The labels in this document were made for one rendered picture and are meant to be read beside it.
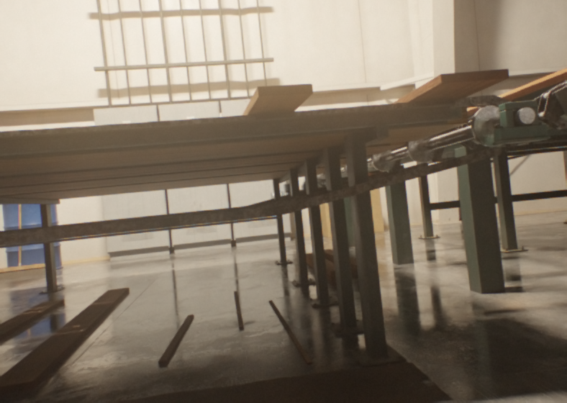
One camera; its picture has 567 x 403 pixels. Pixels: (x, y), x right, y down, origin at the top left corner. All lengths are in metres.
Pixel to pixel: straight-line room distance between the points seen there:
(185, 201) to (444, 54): 4.06
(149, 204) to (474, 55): 5.41
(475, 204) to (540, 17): 6.96
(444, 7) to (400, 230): 4.41
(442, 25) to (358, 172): 6.08
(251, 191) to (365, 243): 5.40
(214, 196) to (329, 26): 3.14
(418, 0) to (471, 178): 6.02
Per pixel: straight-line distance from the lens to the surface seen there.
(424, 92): 1.66
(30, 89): 8.34
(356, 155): 1.79
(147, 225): 1.67
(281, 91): 1.42
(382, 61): 8.37
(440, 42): 7.73
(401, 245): 4.03
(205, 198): 7.12
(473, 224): 2.82
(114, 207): 7.26
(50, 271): 4.96
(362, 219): 1.79
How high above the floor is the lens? 0.57
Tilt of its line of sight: 1 degrees up
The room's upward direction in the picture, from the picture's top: 6 degrees counter-clockwise
